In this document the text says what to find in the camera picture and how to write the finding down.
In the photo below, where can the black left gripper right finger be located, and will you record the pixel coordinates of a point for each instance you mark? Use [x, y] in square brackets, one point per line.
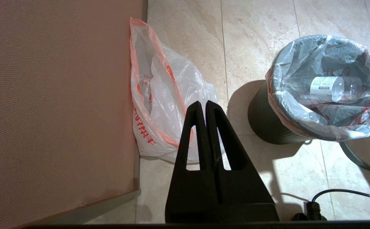
[242, 187]

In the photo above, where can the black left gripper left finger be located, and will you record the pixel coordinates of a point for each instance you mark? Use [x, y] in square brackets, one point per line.
[191, 190]

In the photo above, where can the used white printed trash bag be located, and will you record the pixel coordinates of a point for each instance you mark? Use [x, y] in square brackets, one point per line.
[287, 95]

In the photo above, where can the black round trash bin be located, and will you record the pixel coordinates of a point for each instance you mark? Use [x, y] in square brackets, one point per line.
[267, 124]

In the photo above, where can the white plastic bag orange trim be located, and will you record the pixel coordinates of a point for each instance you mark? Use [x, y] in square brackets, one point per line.
[185, 82]

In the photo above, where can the clear plastic bottle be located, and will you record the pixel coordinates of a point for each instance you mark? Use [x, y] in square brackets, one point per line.
[325, 87]

